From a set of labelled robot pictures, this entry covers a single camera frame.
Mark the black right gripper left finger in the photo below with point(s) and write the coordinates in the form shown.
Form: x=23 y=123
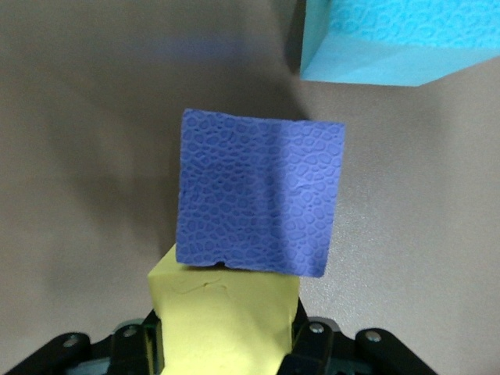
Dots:
x=117 y=351

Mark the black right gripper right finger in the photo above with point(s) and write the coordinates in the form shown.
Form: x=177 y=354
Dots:
x=336 y=351

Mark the yellow foam cube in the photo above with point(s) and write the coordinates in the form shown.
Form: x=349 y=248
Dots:
x=222 y=320

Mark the purple foam cube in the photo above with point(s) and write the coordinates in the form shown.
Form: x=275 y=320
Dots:
x=258 y=191

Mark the blue foam cube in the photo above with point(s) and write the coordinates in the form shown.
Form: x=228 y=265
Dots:
x=390 y=35

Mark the brown table cover sheet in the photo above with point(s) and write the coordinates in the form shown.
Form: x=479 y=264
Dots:
x=78 y=156

